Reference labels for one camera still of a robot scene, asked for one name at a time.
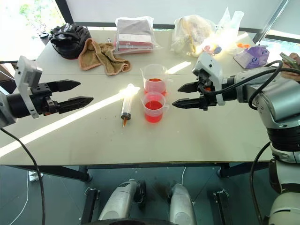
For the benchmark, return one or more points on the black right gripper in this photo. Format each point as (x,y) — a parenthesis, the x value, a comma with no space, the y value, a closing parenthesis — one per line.
(207,98)

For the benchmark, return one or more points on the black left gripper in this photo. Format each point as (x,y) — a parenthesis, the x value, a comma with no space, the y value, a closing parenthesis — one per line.
(41,98)

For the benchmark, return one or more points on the grey smartphone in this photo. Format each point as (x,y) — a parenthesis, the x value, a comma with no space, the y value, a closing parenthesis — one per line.
(289,60)

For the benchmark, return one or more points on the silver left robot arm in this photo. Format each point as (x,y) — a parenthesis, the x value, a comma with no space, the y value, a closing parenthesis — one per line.
(14,105)

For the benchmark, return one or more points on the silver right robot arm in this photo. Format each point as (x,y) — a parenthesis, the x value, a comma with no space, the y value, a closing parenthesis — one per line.
(269,93)

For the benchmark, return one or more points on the beaker with red liquid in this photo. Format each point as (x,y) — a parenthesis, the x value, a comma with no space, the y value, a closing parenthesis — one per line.
(154,79)
(153,109)

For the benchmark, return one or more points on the clear plastic syringe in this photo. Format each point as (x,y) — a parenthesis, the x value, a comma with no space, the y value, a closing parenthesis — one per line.
(127,103)

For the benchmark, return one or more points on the person's bare hand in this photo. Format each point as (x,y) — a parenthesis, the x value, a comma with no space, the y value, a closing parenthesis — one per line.
(291,73)

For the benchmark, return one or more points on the brown towel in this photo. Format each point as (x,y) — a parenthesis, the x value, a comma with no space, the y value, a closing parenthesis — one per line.
(103,56)

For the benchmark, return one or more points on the black bag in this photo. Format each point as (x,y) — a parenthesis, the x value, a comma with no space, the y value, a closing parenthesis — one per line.
(68,39)

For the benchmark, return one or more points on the small blue object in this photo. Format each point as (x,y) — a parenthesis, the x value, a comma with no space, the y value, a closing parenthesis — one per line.
(218,49)

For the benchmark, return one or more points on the clear bag with yellow items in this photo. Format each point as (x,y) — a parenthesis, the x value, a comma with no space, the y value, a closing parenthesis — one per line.
(189,35)

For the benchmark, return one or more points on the small orange object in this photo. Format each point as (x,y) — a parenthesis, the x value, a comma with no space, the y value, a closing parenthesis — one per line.
(242,45)

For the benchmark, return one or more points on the purple plastic bag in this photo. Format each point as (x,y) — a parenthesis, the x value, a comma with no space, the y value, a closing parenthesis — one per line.
(254,57)

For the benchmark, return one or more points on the clear bag with folded cloths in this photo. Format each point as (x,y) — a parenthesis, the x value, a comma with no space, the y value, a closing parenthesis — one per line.
(134,35)

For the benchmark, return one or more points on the clear plastic flask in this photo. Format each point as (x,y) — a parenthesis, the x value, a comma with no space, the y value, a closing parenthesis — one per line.
(234,23)

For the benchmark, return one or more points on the white power strip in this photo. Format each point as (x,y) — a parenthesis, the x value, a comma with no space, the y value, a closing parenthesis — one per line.
(34,176)

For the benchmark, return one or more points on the silver right robot leg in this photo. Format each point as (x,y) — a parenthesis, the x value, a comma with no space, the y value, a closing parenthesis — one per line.
(181,206)

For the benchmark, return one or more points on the silver robot leg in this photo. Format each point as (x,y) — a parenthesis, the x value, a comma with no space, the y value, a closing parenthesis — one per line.
(119,201)
(181,206)

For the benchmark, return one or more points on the black table foot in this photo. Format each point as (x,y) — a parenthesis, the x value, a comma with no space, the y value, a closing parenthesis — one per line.
(221,206)
(90,204)

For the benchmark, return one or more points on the silver left robot leg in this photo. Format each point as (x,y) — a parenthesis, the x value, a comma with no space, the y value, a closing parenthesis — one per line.
(119,201)

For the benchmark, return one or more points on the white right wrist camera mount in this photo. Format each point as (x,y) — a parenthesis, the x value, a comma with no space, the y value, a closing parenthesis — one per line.
(211,65)

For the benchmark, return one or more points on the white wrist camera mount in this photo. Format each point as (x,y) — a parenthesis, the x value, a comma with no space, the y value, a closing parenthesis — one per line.
(25,72)
(211,65)

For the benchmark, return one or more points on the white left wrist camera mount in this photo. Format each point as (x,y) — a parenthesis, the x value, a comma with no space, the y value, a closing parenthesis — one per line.
(25,72)

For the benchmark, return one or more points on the black table frame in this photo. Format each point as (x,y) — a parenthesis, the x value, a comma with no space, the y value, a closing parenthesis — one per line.
(70,172)

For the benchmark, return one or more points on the black window frame post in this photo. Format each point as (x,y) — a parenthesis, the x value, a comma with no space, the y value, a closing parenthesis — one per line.
(64,11)

